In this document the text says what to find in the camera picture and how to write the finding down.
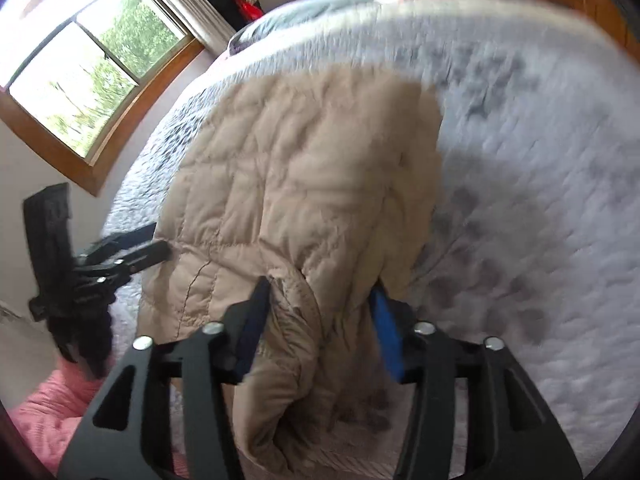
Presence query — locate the grey floral quilted bedspread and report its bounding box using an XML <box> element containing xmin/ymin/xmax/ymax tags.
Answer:
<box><xmin>103</xmin><ymin>0</ymin><xmax>639</xmax><ymax>479</ymax></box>

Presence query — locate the beige quilted jacket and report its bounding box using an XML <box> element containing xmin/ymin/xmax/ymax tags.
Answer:
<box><xmin>138</xmin><ymin>65</ymin><xmax>442</xmax><ymax>476</ymax></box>

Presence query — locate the pink sleeve left arm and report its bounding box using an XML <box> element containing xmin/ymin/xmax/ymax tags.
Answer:
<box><xmin>8</xmin><ymin>356</ymin><xmax>191</xmax><ymax>478</ymax></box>

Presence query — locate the beige curtain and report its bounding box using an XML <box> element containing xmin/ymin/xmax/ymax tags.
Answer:
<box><xmin>162</xmin><ymin>0</ymin><xmax>235</xmax><ymax>55</ymax></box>

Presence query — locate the wood framed side window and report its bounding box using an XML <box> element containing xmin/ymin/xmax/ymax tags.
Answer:
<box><xmin>1</xmin><ymin>0</ymin><xmax>204</xmax><ymax>196</ymax></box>

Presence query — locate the black gloved left hand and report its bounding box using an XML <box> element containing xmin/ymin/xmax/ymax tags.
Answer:
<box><xmin>46</xmin><ymin>296</ymin><xmax>115</xmax><ymax>380</ymax></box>

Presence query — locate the wooden desk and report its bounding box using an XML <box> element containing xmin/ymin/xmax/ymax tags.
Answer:
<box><xmin>539</xmin><ymin>0</ymin><xmax>639</xmax><ymax>61</ymax></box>

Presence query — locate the grey pillow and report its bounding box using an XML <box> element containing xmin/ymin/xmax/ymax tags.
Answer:
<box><xmin>228</xmin><ymin>0</ymin><xmax>381</xmax><ymax>57</ymax></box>

